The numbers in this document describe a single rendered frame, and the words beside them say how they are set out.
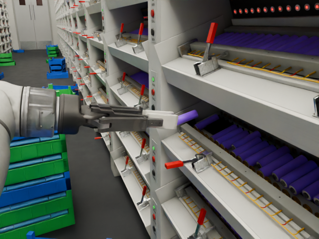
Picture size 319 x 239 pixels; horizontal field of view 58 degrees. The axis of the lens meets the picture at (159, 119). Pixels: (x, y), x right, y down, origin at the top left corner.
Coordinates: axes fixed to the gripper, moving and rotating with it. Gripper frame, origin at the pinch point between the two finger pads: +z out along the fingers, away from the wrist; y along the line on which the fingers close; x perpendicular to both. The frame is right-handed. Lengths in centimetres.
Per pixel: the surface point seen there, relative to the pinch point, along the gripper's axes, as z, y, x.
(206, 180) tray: 6.8, 11.7, -8.2
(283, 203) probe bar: 10.1, 26.9, -3.6
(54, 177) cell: -18, -48, -39
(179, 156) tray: 6.3, -0.3, -8.5
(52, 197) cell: -19, -48, -47
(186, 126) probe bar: 10.2, -6.9, -3.4
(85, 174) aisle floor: -2, -88, -59
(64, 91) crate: -9, -211, -40
